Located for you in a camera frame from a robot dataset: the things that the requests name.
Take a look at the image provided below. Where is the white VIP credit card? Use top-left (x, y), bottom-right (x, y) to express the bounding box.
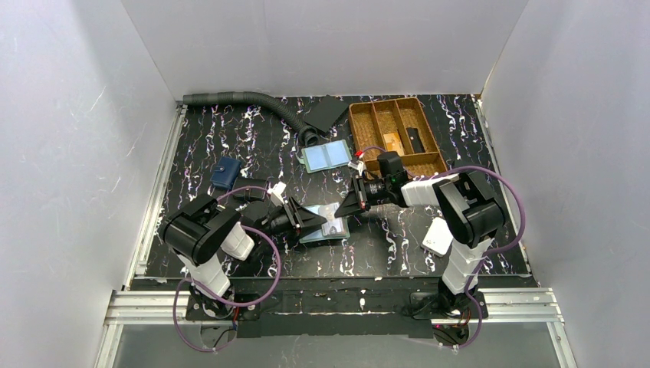
top-left (320, 203), bottom-right (350, 238)

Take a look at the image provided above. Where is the mint green card holder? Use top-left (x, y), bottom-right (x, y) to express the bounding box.
top-left (299, 202), bottom-right (350, 244)

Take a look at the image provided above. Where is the black VIP credit card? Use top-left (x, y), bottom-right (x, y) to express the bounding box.
top-left (405, 127), bottom-right (425, 153)

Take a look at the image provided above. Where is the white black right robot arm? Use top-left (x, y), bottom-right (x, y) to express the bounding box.
top-left (335, 151), bottom-right (507, 311)

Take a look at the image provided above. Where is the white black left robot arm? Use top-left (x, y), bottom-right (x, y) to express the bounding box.
top-left (158, 194), bottom-right (327, 307)

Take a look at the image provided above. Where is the orange card in tray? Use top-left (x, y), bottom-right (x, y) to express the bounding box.
top-left (382, 132), bottom-right (405, 156)

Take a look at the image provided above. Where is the open mint card holder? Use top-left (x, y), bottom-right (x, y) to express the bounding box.
top-left (298, 140), bottom-right (352, 173)

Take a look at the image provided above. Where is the black snap wallet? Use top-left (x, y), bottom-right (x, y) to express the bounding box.
top-left (232, 177), bottom-right (269, 202)

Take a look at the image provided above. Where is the wicker divided tray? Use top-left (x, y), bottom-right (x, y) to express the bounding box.
top-left (349, 97), bottom-right (448, 176)

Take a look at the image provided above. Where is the white rectangular box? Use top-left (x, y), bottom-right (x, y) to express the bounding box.
top-left (421, 218), bottom-right (454, 257)

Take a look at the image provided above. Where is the navy blue wallet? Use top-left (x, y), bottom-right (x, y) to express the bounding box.
top-left (210, 156), bottom-right (241, 191)

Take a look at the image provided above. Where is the black flat pad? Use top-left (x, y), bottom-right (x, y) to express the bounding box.
top-left (304, 95), bottom-right (349, 133)

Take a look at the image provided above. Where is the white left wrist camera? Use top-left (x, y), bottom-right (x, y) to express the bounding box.
top-left (267, 182), bottom-right (286, 206)

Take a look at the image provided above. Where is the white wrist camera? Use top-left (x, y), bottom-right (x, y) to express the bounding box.
top-left (267, 182), bottom-right (286, 206)
top-left (347, 150), bottom-right (366, 176)

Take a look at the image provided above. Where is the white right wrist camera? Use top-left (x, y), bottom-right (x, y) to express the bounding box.
top-left (347, 150), bottom-right (366, 176)

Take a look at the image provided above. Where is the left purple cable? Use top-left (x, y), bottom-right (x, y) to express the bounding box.
top-left (172, 186), bottom-right (284, 354)

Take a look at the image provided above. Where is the purple cable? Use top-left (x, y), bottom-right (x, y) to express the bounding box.
top-left (355, 146), bottom-right (527, 350)
top-left (172, 186), bottom-right (284, 354)

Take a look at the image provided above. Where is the grey corrugated hose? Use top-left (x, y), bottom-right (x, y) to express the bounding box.
top-left (182, 91), bottom-right (322, 148)

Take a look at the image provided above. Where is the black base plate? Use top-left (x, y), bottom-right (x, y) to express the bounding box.
top-left (182, 277), bottom-right (488, 338)

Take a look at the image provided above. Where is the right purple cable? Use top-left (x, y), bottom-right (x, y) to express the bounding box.
top-left (355, 146), bottom-right (527, 350)

